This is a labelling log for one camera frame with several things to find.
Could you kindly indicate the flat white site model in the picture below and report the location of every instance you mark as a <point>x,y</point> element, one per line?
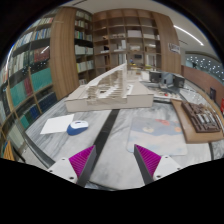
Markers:
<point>165,93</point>

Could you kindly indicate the group of small ceiling lights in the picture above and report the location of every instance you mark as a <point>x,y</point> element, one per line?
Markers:
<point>206,63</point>

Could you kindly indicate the dark brown architectural model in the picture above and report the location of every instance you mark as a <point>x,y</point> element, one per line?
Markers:
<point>201,116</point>

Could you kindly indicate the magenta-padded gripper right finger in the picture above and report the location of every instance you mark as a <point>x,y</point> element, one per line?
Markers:
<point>160,166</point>

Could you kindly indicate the shelf unit with colourful books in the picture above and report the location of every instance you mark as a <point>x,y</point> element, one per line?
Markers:
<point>30,83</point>

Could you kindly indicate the narrow wooden book shelf unit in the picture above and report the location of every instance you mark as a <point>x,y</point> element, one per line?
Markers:
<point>84,50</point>

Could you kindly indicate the large white architectural model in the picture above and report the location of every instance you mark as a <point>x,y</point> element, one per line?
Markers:
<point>110,95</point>

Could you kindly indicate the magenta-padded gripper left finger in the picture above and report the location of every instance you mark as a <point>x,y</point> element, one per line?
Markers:
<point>63,166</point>

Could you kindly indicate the dark grey box model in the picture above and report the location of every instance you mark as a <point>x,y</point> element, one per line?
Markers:
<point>155,76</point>
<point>179,81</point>

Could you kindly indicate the wide wooden display shelf unit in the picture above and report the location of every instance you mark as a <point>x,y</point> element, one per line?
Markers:
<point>126,40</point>

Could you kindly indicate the long ceiling light strip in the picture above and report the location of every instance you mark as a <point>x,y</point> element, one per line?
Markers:
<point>188,35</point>

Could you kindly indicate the white paper sheet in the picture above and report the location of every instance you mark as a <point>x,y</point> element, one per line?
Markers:
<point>57,124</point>

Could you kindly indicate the white wall sign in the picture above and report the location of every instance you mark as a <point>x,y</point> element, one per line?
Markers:
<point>174,48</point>

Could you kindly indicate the blue and white computer mouse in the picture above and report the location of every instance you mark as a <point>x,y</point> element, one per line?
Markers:
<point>77,127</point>

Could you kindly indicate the wooden base board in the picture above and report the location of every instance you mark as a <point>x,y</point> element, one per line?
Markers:
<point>188,133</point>

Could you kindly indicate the pastel floral mouse pad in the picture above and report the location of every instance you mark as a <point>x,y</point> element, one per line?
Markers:
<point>156,135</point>

